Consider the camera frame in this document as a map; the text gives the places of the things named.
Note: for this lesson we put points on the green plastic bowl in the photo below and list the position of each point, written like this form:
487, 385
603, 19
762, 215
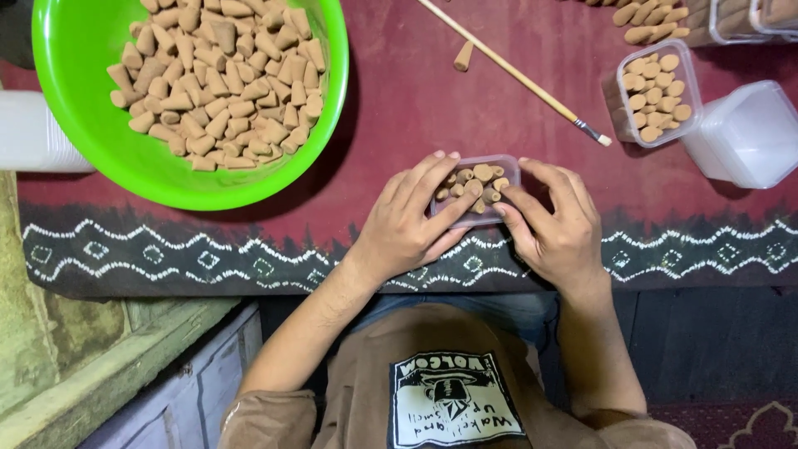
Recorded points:
81, 37

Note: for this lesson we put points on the person's left hand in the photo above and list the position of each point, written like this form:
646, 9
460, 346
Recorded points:
396, 234

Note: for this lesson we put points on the weathered wooden bench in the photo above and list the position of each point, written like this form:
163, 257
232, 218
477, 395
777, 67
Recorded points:
68, 349

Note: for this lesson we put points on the packed group of incense cones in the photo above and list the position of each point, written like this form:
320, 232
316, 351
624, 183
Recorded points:
654, 93

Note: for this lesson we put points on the blue jeans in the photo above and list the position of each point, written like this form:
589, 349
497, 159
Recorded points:
499, 315

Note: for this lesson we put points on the person's right hand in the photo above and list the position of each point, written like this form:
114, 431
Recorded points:
561, 240

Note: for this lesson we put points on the heap of tan incense cones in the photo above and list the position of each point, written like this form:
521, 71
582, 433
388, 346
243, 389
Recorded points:
218, 87

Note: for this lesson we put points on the stack of empty clear containers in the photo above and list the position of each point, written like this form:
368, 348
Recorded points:
745, 134

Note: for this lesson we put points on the single tan incense cone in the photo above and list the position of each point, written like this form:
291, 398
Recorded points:
463, 57

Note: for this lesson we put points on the stack of white plastic lids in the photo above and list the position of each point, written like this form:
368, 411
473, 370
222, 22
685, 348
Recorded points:
37, 134

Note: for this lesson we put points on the red patterned rug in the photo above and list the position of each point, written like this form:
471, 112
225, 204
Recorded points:
729, 427

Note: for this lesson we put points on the clear container of cones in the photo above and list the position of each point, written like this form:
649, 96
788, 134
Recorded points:
729, 22
779, 12

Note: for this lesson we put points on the loose pile of incense cones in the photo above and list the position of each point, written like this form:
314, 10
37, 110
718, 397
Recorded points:
648, 18

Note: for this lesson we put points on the clear container packed full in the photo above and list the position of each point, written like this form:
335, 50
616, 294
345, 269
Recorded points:
691, 59

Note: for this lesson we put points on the grey wooden crate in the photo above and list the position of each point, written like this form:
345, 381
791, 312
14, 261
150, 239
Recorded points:
193, 393

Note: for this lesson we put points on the brown printed shirt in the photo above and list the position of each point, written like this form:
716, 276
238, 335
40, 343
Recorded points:
368, 380

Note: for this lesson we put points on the cluster of standing incense cones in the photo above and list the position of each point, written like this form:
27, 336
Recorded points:
481, 179

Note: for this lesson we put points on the red batik tablecloth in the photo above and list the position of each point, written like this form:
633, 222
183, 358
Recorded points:
405, 106

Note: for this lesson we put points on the small clear plastic container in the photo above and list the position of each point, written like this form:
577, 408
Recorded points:
508, 163

